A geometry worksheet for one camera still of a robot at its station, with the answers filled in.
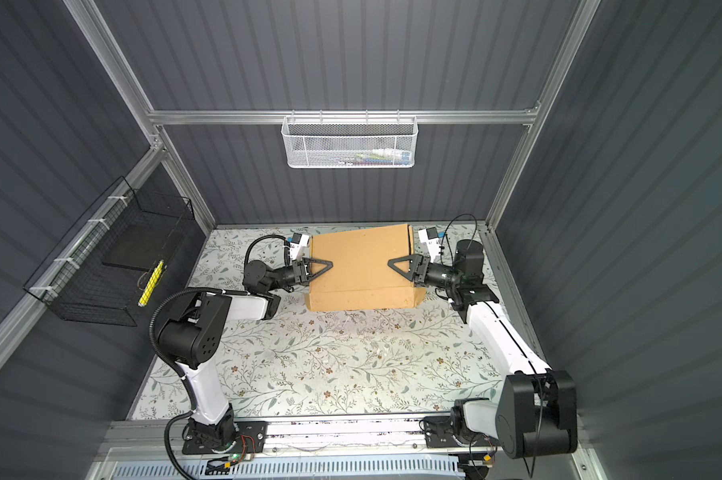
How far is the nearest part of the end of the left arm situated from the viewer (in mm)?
722

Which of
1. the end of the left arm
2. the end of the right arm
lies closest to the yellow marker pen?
the end of the left arm

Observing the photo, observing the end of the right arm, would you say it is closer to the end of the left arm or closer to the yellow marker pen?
the end of the left arm

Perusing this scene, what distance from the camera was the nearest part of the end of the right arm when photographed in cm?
62
